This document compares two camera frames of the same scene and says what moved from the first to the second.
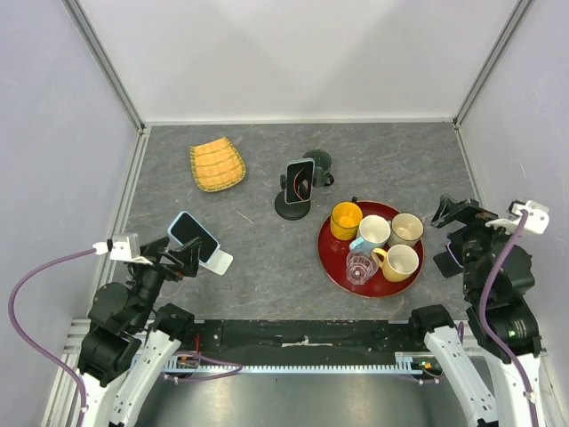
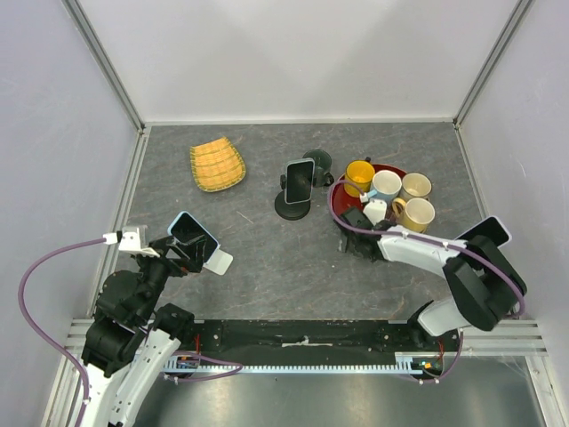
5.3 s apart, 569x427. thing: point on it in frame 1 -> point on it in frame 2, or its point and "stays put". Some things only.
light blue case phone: (185, 228) stays put
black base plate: (276, 342) stays put
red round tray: (385, 211) -> (341, 201)
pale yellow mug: (398, 263) -> (414, 214)
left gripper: (187, 254) stays put
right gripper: (447, 207) -> (348, 242)
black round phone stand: (294, 211) stays put
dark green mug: (323, 164) stays put
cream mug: (406, 229) -> (416, 185)
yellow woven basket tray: (217, 165) stays put
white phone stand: (220, 261) stays put
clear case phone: (300, 181) stays put
